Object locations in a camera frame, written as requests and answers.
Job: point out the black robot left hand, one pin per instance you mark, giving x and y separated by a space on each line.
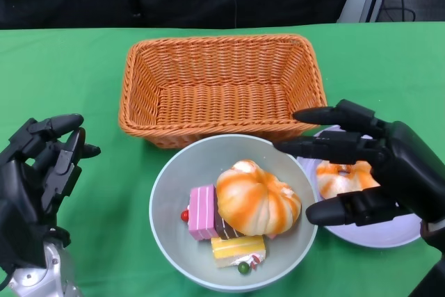
21 185

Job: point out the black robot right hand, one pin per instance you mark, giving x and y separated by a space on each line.
410 172

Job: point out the elongated orange striped bread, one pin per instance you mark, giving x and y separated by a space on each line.
337 182

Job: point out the round orange striped bread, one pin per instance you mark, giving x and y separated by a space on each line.
257 199

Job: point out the grey-green bowl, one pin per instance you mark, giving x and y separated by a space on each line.
180 172

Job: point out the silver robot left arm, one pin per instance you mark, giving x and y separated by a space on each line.
52 272

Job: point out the silver black robot right arm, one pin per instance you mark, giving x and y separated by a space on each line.
434 269

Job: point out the lavender plate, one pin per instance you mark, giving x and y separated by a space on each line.
375 234

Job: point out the pink cake slice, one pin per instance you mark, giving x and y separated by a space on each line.
201 210

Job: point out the yellow cake slice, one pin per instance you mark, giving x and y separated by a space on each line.
236 246

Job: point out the chocolate cake slice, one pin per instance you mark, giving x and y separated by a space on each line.
224 231

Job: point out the orange wicker basket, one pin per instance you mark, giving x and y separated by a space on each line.
226 102

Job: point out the green tablecloth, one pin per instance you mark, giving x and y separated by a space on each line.
114 206

